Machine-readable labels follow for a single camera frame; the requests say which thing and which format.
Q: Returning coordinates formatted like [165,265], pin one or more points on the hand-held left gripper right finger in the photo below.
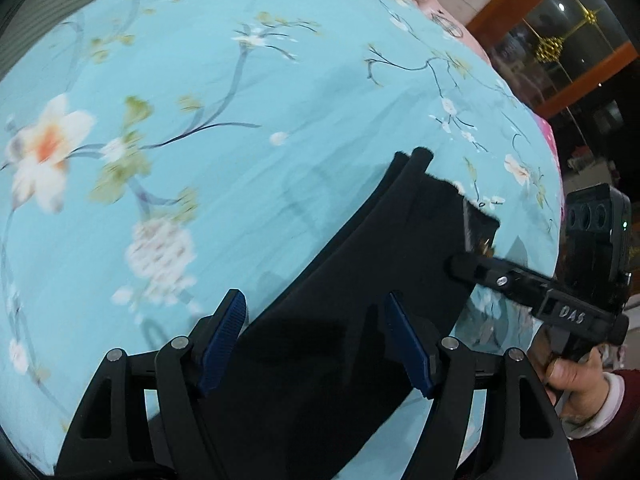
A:
[407,344]

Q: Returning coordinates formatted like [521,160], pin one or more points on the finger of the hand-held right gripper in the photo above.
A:
[492,276]

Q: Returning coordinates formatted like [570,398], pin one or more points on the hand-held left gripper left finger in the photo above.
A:
[224,336]

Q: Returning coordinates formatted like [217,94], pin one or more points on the black pants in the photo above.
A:
[320,340]

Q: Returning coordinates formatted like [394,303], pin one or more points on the person's right forearm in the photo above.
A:
[610,425]

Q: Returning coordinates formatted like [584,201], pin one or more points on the person's right hand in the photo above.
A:
[575,385]

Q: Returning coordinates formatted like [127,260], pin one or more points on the pink floral cloth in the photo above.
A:
[549,136]

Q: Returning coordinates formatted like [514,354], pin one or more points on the wooden glass-door cabinet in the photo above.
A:
[565,45]

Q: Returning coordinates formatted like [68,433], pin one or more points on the gold knot ornament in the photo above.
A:
[552,46]

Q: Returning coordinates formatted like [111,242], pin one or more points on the light blue floral bedsheet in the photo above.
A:
[210,110]

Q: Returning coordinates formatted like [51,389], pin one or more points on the pink printed pillow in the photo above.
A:
[440,15]

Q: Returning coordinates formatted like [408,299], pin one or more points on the grey ribbed headboard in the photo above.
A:
[60,5]

